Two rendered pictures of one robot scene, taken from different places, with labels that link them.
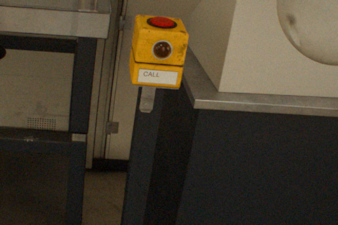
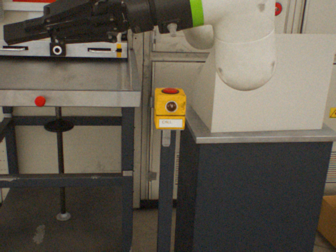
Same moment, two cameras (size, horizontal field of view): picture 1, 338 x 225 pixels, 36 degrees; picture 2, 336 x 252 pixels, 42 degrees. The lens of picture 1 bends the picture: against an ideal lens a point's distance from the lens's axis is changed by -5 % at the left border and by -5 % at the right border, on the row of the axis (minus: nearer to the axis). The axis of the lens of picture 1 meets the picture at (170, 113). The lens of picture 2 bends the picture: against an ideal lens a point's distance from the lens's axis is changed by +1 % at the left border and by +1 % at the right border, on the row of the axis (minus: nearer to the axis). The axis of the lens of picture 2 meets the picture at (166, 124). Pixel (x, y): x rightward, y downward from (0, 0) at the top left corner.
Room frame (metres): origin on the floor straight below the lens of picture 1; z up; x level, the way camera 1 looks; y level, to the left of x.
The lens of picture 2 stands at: (-0.31, -0.07, 1.23)
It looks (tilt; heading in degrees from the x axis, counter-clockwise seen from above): 20 degrees down; 6
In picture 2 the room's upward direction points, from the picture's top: 2 degrees clockwise
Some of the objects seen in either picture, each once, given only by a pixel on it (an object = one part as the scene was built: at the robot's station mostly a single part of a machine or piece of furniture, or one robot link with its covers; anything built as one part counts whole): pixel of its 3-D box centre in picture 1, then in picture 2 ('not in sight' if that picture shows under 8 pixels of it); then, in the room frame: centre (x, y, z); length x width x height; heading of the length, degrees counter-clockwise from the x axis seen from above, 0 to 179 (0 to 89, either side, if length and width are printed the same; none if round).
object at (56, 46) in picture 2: not in sight; (57, 49); (1.33, 0.53, 0.90); 0.06 x 0.03 x 0.05; 103
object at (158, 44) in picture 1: (162, 50); (171, 107); (0.79, 0.03, 0.87); 0.03 x 0.01 x 0.03; 103
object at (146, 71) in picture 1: (157, 50); (169, 108); (0.84, 0.04, 0.85); 0.08 x 0.08 x 0.10; 13
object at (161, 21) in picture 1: (161, 24); (170, 92); (0.84, 0.04, 0.90); 0.04 x 0.04 x 0.02
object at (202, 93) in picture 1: (275, 72); (251, 119); (1.12, -0.22, 0.74); 0.46 x 0.36 x 0.02; 104
